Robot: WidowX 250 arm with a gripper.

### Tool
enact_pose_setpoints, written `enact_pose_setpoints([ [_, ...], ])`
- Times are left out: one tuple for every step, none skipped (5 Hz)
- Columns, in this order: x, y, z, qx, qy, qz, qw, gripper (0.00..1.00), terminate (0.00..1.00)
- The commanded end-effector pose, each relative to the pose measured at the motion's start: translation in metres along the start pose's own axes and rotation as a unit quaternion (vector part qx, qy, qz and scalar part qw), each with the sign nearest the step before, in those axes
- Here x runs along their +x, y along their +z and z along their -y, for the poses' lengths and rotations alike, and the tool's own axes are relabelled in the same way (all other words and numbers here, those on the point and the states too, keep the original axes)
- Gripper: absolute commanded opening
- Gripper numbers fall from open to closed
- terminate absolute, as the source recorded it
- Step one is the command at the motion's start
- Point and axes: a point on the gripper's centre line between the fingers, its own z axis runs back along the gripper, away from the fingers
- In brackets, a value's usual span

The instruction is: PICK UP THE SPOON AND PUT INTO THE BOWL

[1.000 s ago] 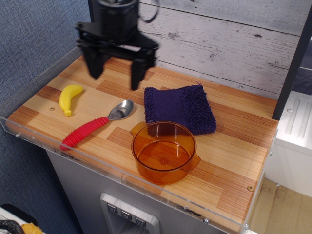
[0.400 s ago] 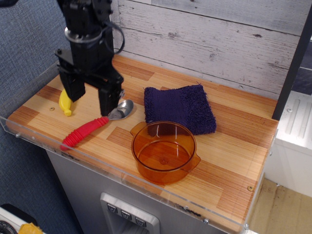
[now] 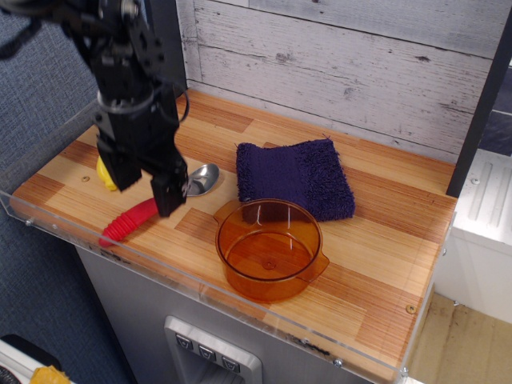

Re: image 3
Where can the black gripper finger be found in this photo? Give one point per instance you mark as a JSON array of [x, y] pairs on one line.
[[123, 171], [170, 189]]

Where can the left dark vertical post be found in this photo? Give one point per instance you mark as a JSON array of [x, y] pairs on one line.
[[163, 19]]

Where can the white ridged side appliance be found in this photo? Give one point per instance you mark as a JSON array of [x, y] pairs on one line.
[[475, 266]]

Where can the right dark vertical post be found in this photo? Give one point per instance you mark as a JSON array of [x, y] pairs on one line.
[[483, 110]]

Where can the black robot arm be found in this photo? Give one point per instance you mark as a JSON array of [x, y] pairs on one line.
[[112, 37]]

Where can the clear acrylic table guard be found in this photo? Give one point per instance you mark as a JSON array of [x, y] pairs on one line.
[[397, 137]]

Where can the dark vertical post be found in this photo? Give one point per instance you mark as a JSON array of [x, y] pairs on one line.
[[163, 19], [483, 110]]

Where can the yellow tape piece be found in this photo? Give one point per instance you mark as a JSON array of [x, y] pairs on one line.
[[49, 375]]

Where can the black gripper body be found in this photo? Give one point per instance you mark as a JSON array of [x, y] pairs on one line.
[[143, 128]]

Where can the yellow toy banana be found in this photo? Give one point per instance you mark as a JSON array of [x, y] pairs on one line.
[[104, 175]]

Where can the silver dispenser panel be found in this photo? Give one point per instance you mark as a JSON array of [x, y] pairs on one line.
[[200, 357]]

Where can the orange transparent pot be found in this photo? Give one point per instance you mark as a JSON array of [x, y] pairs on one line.
[[271, 249]]

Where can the grey cabinet front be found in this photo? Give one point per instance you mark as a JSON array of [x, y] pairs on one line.
[[137, 305]]

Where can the red handled metal spoon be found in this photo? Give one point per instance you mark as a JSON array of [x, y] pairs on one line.
[[200, 182]]

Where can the purple folded towel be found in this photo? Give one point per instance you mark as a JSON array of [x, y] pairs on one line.
[[308, 174]]

